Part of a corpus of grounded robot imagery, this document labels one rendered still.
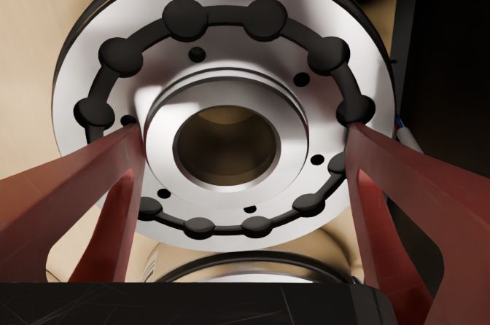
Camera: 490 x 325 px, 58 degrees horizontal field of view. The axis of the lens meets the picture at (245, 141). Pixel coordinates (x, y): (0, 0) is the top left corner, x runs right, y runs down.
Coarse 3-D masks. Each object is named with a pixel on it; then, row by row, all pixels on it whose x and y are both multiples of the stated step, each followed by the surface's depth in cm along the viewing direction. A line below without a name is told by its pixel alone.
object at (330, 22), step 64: (128, 0) 11; (192, 0) 11; (256, 0) 11; (320, 0) 11; (64, 64) 12; (128, 64) 12; (192, 64) 12; (256, 64) 12; (320, 64) 12; (384, 64) 12; (64, 128) 13; (320, 128) 13; (384, 128) 13; (320, 192) 15
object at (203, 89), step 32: (160, 96) 12; (192, 96) 12; (224, 96) 12; (256, 96) 12; (288, 96) 12; (160, 128) 12; (288, 128) 12; (160, 160) 13; (288, 160) 13; (192, 192) 14; (224, 192) 14; (256, 192) 14
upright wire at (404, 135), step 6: (396, 114) 14; (396, 120) 14; (396, 126) 14; (402, 126) 14; (402, 132) 13; (408, 132) 13; (402, 138) 13; (408, 138) 13; (414, 138) 13; (408, 144) 13; (414, 144) 13; (420, 150) 13
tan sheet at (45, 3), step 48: (0, 0) 14; (48, 0) 14; (384, 0) 14; (0, 48) 14; (48, 48) 15; (0, 96) 16; (48, 96) 16; (0, 144) 17; (48, 144) 17; (144, 240) 20; (336, 240) 21
